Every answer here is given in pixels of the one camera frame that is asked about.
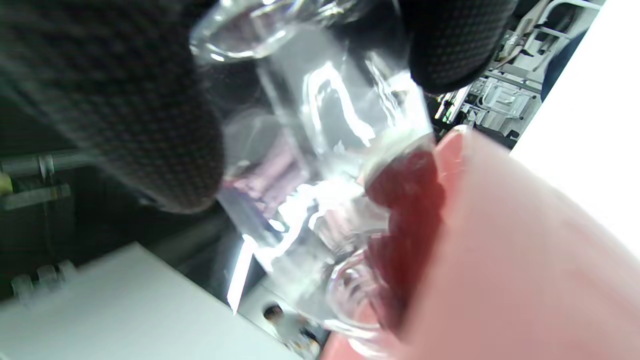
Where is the pile of dark red cranberries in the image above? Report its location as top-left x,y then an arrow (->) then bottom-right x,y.
364,149 -> 447,332

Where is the navy blue backpack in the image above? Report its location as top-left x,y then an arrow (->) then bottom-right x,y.
540,29 -> 589,102

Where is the pink salad bowl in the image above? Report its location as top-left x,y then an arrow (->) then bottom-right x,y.
320,127 -> 640,360

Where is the white rolling cart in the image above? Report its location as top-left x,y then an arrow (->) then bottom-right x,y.
434,0 -> 602,147

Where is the person's right hand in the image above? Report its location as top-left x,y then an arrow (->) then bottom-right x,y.
0,0 -> 518,214

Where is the clear plastic jar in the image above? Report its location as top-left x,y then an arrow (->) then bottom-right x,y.
190,0 -> 447,359

